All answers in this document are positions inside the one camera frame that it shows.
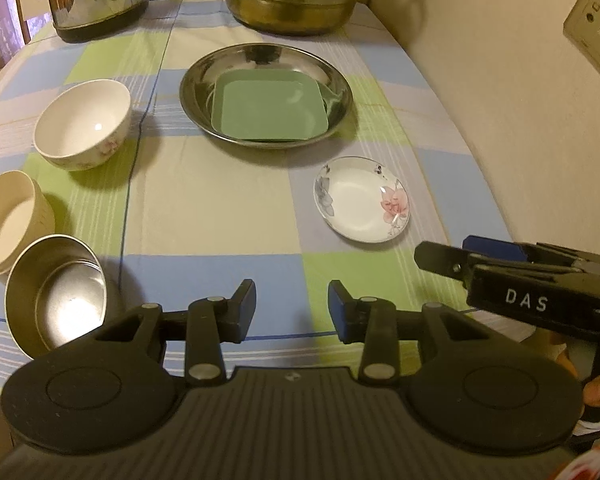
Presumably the cream plastic bowl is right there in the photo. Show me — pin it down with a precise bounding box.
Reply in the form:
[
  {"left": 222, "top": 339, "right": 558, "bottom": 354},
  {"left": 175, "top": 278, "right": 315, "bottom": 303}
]
[{"left": 0, "top": 170, "right": 55, "bottom": 275}]

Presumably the green square plastic plate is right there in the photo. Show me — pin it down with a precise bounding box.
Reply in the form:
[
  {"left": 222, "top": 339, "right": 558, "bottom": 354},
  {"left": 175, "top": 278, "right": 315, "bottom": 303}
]
[{"left": 211, "top": 68, "right": 328, "bottom": 142}]

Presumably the white floral ceramic bowl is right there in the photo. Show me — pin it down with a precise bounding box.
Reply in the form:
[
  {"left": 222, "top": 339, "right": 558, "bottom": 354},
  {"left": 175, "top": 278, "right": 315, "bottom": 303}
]
[{"left": 32, "top": 79, "right": 132, "bottom": 171}]

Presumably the checkered tablecloth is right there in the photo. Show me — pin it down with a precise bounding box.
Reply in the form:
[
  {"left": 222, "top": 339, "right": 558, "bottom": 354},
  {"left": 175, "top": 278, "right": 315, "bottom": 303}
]
[{"left": 0, "top": 0, "right": 508, "bottom": 367}]

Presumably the steel bowl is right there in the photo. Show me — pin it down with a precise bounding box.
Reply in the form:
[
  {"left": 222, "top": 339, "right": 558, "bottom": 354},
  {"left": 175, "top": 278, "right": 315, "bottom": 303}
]
[{"left": 4, "top": 234, "right": 121, "bottom": 359}]

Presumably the wall power socket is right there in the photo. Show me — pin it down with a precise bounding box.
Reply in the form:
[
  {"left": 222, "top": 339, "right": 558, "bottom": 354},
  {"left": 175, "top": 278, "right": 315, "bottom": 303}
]
[{"left": 562, "top": 0, "right": 600, "bottom": 72}]

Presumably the small floral white dish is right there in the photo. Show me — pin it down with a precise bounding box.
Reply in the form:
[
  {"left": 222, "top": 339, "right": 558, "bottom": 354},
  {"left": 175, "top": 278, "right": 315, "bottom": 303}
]
[{"left": 313, "top": 156, "right": 410, "bottom": 244}]

